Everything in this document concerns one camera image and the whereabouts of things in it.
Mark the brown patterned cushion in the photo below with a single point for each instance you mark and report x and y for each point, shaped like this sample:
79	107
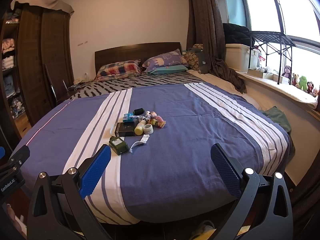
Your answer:
195	57

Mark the green cloth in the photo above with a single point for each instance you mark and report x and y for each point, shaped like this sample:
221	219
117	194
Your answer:
279	117

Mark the dark wooden wardrobe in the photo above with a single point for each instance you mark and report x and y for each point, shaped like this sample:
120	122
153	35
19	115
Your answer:
43	37

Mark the purple elephant pillow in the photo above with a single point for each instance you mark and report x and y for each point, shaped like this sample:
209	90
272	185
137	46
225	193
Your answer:
172	58

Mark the plaid pillow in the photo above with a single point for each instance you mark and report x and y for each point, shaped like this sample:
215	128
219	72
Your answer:
118	70

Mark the brown curtain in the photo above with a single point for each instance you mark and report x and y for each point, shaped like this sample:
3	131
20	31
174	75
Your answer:
205	27

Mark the white wrapper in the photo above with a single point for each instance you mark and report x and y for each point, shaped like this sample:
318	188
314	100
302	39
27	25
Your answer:
142	141

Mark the black cardboard box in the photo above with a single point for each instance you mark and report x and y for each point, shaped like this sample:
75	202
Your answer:
125	129

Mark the white storage box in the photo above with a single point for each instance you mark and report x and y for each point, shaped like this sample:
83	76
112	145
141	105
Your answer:
240	58

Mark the beige bear plush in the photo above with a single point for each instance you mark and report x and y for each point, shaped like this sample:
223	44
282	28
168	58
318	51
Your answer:
295	80

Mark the green lotion bottle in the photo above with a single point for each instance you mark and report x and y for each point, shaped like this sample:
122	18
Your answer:
118	145

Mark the black jacket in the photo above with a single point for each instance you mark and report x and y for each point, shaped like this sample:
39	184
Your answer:
237	34

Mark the green frog plush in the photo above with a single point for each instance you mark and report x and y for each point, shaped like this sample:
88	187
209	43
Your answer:
303	84

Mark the purple monkey plush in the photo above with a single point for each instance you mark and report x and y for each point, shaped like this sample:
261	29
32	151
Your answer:
287	73

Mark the dark wooden headboard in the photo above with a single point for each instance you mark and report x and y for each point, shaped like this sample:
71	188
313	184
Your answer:
140	52

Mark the blue white striped bedspread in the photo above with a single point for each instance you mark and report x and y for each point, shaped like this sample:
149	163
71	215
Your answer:
172	176

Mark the pink colourful toy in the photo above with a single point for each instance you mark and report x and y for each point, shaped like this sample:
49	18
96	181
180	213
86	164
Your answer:
156	120

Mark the teal pillow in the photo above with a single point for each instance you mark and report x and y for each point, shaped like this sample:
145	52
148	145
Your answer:
168	70

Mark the black thread spool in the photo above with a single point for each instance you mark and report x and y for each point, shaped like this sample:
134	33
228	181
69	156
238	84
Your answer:
139	111

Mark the blue plastic packet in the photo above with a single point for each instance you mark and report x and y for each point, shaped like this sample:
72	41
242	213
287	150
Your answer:
129	117

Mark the black metal rack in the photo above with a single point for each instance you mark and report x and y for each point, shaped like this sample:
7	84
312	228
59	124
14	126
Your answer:
276	52

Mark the black zebra pattern sheet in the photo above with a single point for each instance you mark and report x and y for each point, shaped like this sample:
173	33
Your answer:
144	80

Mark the yellow capped white bottle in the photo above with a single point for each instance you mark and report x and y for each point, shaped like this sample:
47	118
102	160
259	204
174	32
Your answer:
139	129

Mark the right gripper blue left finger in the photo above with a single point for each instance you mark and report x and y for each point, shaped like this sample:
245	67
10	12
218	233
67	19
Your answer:
58	209

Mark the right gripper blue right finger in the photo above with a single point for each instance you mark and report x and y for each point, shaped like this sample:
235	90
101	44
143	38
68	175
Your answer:
262	209

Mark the white tape roll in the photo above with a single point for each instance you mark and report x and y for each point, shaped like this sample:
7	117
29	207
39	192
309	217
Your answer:
148	129

